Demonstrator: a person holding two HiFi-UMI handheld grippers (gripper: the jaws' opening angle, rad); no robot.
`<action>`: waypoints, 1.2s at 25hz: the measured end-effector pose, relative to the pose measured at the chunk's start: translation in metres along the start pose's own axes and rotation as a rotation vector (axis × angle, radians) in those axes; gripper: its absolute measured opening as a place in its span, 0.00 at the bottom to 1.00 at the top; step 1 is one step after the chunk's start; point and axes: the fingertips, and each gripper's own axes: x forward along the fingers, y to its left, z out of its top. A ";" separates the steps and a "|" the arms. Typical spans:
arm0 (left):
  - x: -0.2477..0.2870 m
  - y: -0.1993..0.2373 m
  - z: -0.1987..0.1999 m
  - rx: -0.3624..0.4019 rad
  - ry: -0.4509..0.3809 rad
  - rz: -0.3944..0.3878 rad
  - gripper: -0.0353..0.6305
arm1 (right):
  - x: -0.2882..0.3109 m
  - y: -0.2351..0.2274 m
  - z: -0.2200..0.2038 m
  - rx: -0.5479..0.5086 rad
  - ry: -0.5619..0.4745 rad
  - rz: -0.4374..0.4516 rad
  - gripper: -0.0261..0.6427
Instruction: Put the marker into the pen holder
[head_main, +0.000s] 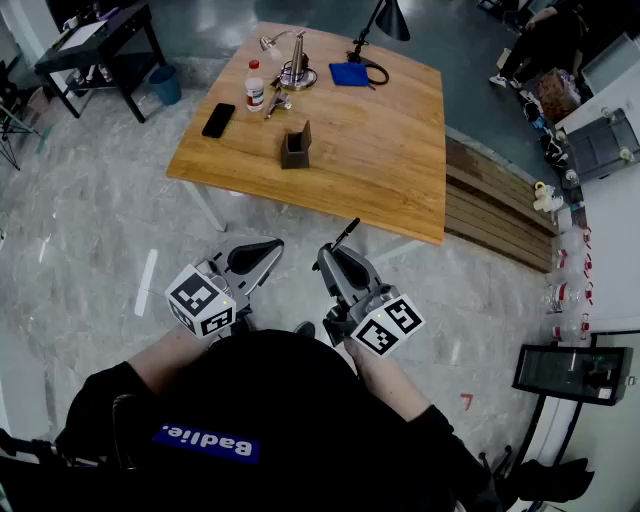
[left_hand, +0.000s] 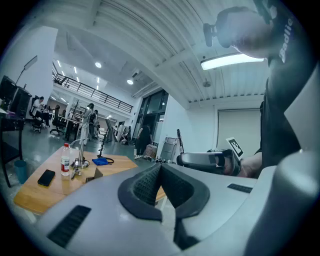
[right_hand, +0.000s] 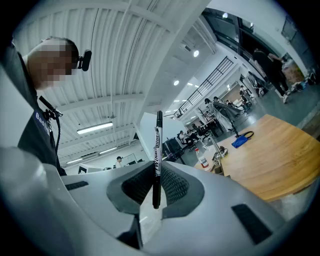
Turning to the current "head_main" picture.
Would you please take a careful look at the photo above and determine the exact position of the blue cloth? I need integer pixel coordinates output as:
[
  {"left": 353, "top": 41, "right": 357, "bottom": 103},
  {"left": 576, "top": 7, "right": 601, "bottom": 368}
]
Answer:
[{"left": 328, "top": 61, "right": 372, "bottom": 88}]

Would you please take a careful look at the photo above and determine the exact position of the brown pen holder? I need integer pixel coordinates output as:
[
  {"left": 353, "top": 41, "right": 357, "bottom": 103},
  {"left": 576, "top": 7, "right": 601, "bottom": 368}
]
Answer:
[{"left": 279, "top": 119, "right": 314, "bottom": 171}]

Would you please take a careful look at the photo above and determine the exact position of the black marker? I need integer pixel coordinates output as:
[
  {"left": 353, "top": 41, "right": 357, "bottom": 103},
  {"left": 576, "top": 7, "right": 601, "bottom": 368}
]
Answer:
[{"left": 330, "top": 216, "right": 362, "bottom": 250}]

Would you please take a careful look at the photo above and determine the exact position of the person's black shirt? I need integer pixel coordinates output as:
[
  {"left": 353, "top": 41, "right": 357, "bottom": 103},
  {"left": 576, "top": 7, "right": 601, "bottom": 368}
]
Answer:
[{"left": 54, "top": 328, "right": 494, "bottom": 512}]

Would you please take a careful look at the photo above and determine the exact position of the white paper sheet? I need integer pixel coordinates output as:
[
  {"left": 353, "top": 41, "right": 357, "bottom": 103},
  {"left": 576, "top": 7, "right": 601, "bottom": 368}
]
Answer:
[{"left": 56, "top": 18, "right": 110, "bottom": 52}]

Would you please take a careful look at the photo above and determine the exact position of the small metal clip tool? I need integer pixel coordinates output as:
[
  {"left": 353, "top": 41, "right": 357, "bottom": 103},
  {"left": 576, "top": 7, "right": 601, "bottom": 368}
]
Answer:
[{"left": 263, "top": 86, "right": 293, "bottom": 121}]

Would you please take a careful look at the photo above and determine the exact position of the row of clear plastic bottles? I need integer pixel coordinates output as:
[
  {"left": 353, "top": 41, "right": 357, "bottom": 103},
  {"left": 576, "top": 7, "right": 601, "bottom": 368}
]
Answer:
[{"left": 540, "top": 225, "right": 595, "bottom": 347}]

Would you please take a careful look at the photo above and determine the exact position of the black side table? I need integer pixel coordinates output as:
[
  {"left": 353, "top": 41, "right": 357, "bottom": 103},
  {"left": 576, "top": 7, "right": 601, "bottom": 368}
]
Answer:
[{"left": 33, "top": 1, "right": 168, "bottom": 125}]

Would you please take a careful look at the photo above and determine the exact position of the black monitor stand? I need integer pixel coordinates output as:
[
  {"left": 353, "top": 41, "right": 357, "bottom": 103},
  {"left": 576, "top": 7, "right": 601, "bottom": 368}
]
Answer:
[{"left": 507, "top": 393, "right": 585, "bottom": 484}]

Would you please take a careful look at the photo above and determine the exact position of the blue waste bin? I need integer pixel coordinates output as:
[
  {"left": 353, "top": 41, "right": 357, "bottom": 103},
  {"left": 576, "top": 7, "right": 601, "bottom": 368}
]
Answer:
[{"left": 148, "top": 63, "right": 183, "bottom": 107}]

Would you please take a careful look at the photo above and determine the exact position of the person's left forearm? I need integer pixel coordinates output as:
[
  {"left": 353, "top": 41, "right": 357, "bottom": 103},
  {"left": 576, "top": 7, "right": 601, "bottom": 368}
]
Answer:
[{"left": 126, "top": 323, "right": 214, "bottom": 397}]

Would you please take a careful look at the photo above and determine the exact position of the black smartphone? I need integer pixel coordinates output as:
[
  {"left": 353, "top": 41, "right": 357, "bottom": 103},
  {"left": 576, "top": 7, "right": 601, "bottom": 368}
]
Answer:
[{"left": 200, "top": 102, "right": 237, "bottom": 140}]

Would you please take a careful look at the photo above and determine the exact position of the black tripod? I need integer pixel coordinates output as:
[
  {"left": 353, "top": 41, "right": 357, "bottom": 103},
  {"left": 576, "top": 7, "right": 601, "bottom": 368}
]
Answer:
[{"left": 0, "top": 59, "right": 42, "bottom": 172}]

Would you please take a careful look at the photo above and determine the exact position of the black bag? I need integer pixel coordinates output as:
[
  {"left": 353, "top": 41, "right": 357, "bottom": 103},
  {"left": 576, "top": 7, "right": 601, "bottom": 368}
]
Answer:
[{"left": 517, "top": 456, "right": 597, "bottom": 505}]

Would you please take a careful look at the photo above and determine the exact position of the person's right forearm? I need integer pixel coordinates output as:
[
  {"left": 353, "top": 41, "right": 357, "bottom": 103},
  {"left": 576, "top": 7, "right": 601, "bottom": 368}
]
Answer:
[{"left": 343, "top": 338, "right": 432, "bottom": 425}]

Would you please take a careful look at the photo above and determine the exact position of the white table leg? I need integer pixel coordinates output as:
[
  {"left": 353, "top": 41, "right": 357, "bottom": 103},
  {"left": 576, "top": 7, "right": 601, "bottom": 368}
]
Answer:
[
  {"left": 182, "top": 178, "right": 228, "bottom": 233},
  {"left": 370, "top": 236, "right": 427, "bottom": 265}
]

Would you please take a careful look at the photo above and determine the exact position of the white bottle with red cap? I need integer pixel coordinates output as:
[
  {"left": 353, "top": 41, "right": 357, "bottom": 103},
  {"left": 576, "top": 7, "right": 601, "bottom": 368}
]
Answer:
[{"left": 243, "top": 59, "right": 266, "bottom": 114}]

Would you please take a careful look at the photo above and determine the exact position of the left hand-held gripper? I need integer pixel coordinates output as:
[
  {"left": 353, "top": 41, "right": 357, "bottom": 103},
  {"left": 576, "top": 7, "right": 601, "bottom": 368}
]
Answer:
[{"left": 164, "top": 236, "right": 286, "bottom": 340}]

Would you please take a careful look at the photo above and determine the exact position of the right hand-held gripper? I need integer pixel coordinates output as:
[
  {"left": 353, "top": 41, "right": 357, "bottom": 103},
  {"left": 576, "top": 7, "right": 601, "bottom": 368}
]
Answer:
[{"left": 312, "top": 243, "right": 427, "bottom": 359}]

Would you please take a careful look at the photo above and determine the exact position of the silver desk lamp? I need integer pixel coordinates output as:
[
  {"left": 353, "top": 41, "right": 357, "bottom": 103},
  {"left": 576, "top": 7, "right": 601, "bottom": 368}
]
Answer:
[{"left": 258, "top": 29, "right": 319, "bottom": 93}]

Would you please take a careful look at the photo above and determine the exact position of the wooden slatted bench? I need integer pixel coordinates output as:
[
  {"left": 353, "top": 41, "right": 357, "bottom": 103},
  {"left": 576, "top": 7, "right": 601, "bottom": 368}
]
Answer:
[{"left": 443, "top": 135, "right": 560, "bottom": 274}]

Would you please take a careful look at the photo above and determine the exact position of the black monitor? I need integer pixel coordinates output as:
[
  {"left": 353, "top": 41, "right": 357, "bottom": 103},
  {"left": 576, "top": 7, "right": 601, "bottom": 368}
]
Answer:
[{"left": 511, "top": 343, "right": 635, "bottom": 407}]

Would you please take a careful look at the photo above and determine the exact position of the grey wheeled cart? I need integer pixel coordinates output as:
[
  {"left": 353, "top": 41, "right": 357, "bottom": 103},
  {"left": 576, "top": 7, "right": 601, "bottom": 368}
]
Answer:
[{"left": 553, "top": 107, "right": 640, "bottom": 190}]

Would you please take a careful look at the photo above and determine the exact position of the black desk lamp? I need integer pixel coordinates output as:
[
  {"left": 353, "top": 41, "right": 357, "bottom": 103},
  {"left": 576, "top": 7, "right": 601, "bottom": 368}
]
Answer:
[{"left": 346, "top": 0, "right": 412, "bottom": 69}]

